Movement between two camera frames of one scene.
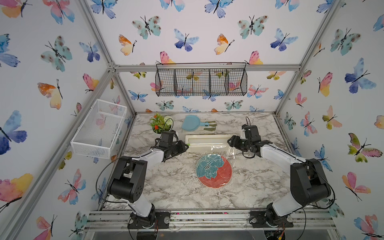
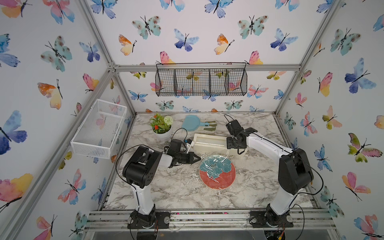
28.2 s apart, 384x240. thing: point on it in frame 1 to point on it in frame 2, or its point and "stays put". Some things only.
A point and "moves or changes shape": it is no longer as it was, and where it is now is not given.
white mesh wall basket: [98, 132] stays put
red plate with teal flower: [213, 171] stays put
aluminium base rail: [119, 220] stays put
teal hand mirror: [191, 123] stays put
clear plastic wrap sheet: [214, 166] moves or changes shape
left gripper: [182, 148] to [190, 160]
